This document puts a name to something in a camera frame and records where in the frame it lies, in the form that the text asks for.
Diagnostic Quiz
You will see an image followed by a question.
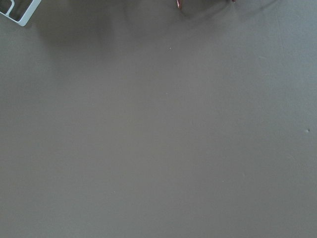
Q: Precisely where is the copper wire bottle basket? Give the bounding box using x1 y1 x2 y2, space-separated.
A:
176 0 183 9

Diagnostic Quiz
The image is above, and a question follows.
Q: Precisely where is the white wire cup rack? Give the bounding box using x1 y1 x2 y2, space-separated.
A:
0 0 42 26

